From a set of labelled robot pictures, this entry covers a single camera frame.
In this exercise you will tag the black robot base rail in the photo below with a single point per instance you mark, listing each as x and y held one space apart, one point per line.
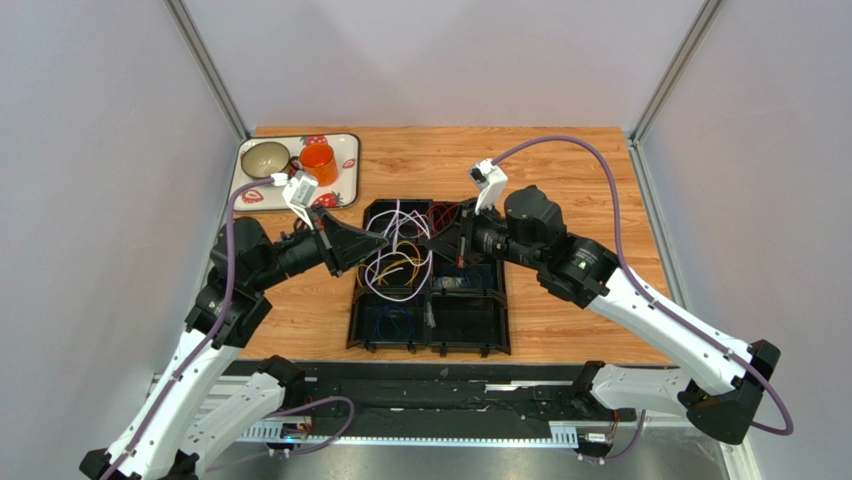
448 401

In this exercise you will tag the white strawberry serving tray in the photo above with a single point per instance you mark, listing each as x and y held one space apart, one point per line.
342 193

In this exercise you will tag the aluminium frame post right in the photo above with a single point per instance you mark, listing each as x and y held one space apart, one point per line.
698 29

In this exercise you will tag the orange translucent cup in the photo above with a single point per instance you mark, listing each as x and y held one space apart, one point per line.
318 160

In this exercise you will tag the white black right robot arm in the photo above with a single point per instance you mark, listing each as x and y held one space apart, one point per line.
717 382

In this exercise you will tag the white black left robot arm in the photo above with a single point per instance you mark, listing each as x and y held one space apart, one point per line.
168 439

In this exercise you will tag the grey ceramic mug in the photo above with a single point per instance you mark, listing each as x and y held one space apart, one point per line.
266 159

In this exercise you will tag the black compartment organizer tray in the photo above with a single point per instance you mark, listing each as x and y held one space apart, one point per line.
408 297

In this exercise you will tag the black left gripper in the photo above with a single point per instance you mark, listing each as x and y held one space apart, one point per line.
341 245

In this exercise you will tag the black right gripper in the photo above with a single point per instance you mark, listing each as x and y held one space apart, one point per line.
467 233

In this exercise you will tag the aluminium frame post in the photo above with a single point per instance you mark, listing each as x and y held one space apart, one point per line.
698 29
192 36

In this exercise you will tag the aluminium frame post left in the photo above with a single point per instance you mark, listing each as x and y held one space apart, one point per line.
192 36

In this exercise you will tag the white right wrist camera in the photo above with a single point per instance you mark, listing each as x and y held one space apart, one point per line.
490 181

